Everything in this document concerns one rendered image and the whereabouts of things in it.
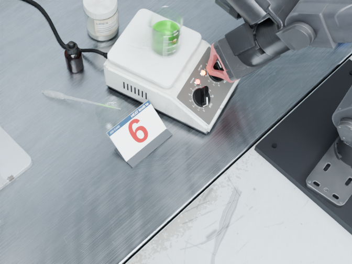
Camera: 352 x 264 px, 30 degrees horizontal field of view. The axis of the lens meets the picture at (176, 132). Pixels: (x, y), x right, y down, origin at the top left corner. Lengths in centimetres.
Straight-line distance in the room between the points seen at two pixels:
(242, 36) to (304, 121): 22
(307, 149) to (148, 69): 29
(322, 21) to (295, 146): 30
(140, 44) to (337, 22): 36
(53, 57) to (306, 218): 51
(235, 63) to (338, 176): 25
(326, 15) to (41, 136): 51
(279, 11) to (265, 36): 5
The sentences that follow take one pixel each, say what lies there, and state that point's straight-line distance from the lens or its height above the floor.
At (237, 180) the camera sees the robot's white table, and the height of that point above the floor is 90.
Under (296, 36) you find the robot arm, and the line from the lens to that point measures 87.
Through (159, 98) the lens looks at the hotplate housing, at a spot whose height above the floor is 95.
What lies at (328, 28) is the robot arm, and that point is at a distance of 86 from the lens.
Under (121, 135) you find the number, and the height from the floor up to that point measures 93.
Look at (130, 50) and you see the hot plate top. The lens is 108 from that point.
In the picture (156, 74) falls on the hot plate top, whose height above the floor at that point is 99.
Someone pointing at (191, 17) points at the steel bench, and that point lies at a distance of 123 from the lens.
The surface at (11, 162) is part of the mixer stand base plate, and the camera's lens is 108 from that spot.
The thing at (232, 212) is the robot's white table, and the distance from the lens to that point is 104.
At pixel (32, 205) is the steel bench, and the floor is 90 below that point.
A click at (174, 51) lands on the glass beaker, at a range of 106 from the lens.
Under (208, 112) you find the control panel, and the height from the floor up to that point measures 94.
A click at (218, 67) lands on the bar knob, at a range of 109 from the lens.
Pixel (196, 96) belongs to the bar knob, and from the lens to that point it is 107.
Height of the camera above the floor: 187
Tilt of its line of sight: 62 degrees down
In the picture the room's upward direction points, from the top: 5 degrees clockwise
